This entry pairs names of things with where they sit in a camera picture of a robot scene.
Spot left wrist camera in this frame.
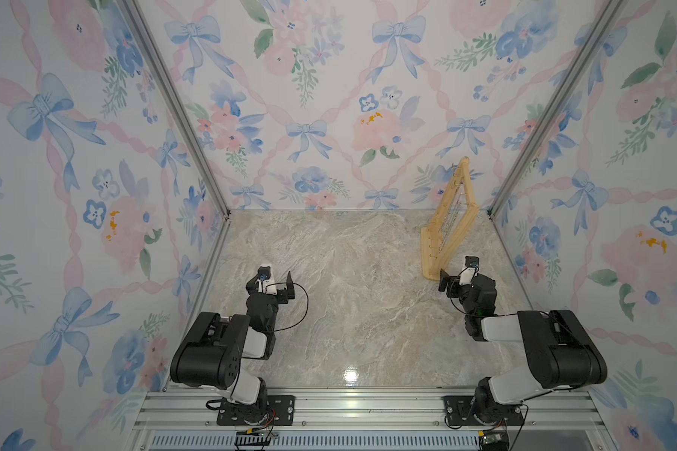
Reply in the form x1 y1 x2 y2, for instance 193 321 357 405
257 265 273 282

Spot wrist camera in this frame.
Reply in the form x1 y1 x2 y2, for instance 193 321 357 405
257 265 273 282
460 256 480 285

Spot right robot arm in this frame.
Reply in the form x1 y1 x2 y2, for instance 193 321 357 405
438 267 607 430

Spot left aluminium corner post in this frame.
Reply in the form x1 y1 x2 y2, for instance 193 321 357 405
117 0 231 220

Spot right aluminium corner post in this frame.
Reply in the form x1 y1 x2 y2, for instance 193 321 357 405
487 0 626 221

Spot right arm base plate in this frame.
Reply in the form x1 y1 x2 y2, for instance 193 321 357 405
442 396 525 428

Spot aluminium corner post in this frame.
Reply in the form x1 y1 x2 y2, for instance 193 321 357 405
487 0 626 221
117 0 231 220

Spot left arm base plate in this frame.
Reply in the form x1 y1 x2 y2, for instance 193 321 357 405
216 396 296 428

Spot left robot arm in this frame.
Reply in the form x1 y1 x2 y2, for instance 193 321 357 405
170 266 295 433

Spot aluminium mounting rail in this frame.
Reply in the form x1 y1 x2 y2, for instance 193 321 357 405
125 385 616 450

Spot wooden jewelry display stand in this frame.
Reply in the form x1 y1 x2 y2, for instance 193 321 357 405
420 157 480 281

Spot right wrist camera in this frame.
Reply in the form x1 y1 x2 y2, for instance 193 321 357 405
460 256 480 285

